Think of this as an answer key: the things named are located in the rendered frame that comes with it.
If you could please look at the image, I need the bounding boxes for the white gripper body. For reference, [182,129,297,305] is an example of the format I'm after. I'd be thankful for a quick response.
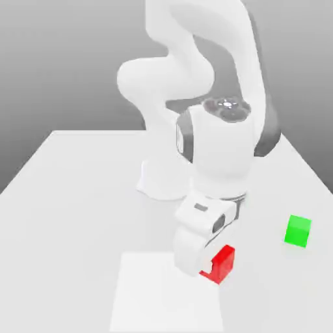
[172,225,217,278]

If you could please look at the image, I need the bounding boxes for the small red cube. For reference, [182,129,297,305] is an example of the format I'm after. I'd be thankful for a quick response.
[198,244,235,286]

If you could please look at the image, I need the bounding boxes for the small green cube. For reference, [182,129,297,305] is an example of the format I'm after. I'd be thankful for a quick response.
[283,214,312,248]

